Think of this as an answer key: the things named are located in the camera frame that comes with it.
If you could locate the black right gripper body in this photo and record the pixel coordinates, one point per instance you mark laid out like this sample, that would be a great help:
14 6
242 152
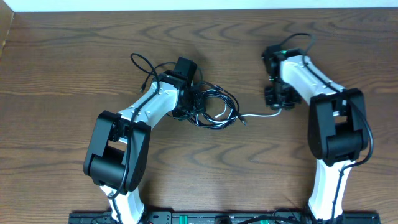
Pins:
280 94

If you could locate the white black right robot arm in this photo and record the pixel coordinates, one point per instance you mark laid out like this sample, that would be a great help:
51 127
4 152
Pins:
337 131

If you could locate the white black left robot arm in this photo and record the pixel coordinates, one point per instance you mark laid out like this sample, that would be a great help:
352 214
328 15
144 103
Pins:
117 153

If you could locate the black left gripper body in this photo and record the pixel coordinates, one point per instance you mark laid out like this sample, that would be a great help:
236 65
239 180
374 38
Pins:
194 103

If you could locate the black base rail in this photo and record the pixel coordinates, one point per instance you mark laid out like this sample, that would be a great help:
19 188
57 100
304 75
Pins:
278 216

